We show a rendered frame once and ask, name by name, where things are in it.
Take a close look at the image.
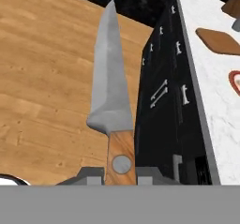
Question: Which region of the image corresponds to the white round object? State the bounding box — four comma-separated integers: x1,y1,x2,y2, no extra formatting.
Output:
0,173,31,186

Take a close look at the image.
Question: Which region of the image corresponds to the brown wooden object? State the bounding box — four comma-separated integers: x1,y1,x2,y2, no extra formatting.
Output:
221,0,240,20

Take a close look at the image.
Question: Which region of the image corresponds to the long white bar handle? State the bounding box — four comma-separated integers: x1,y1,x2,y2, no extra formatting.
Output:
150,79,169,101
150,86,169,109

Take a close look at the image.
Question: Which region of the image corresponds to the black cupboard run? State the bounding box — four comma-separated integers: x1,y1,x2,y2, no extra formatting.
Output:
134,0,214,186

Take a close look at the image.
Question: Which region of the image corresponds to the red-rimmed plate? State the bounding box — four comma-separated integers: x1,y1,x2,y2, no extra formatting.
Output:
228,70,240,97

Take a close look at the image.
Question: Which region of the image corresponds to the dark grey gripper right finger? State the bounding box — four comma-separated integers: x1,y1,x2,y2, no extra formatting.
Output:
136,167,181,186

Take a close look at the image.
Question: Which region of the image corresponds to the grey object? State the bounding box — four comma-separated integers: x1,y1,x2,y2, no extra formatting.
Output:
232,18,240,33

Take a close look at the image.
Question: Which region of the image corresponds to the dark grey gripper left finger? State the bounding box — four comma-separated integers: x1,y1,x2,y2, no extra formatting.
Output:
56,167,106,186

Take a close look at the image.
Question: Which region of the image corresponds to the knife with wooden handle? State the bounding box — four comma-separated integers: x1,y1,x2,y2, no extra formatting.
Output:
86,0,138,186

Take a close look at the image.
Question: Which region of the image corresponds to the brown wooden cutting board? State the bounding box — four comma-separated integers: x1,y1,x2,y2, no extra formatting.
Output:
195,27,240,56

